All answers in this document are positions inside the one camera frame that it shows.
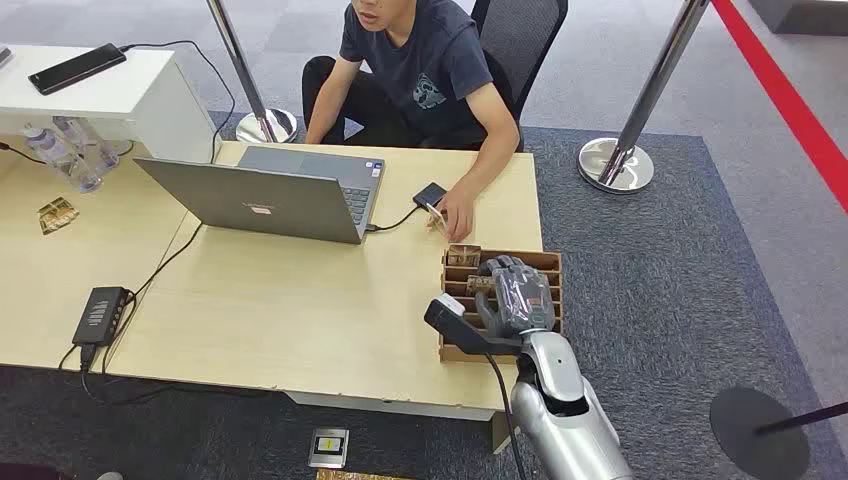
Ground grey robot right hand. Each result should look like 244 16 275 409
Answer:
473 254 557 340

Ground person's left hand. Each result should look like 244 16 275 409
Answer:
437 187 477 244

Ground black card reader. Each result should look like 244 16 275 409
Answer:
411 182 449 213

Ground brown slotted card holder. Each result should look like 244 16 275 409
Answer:
438 248 564 365

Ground person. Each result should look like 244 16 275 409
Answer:
301 0 522 244

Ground dark grey carpet mat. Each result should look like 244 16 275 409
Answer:
0 110 848 480

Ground grey laptop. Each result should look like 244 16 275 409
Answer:
132 145 386 246

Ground black mesh office chair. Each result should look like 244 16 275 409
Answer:
470 0 570 154

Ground metal floor socket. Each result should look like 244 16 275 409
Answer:
307 427 350 471

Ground black stanchion base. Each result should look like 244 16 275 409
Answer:
709 386 812 480

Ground black stanchion pole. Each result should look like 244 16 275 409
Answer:
754 401 848 437

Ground red barrier belt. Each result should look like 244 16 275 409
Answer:
711 0 848 215

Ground white cabinet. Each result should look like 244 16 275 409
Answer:
0 44 221 164

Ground clear plastic water bottle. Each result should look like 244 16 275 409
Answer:
52 115 121 178
22 125 103 195

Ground black usb hub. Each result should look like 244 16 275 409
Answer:
71 286 132 348

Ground black smartphone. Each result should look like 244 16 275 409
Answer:
27 42 128 97

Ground black card reader cable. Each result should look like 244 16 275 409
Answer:
365 205 423 234

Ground black wrist camera pale box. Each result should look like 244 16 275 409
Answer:
423 293 525 359

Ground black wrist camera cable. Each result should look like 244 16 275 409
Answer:
483 353 529 480

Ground chrome stanchion post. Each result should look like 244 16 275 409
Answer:
576 0 711 195
205 0 300 146

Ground black phone cable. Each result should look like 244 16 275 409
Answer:
118 40 238 164

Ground black hub to laptop cable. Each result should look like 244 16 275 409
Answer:
129 221 205 301

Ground black hub power cable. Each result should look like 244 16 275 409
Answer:
57 343 287 407

